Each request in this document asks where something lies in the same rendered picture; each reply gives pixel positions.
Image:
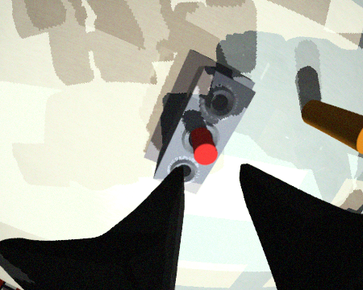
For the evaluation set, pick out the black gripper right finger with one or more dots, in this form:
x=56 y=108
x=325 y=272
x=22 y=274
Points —
x=310 y=244

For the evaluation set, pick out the orange cylinder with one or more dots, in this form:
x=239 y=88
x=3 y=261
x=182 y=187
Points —
x=343 y=125

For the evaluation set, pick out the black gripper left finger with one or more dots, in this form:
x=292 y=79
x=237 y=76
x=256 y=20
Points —
x=140 y=253

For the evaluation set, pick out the dark red cylinder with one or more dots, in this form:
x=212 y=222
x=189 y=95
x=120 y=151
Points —
x=205 y=151

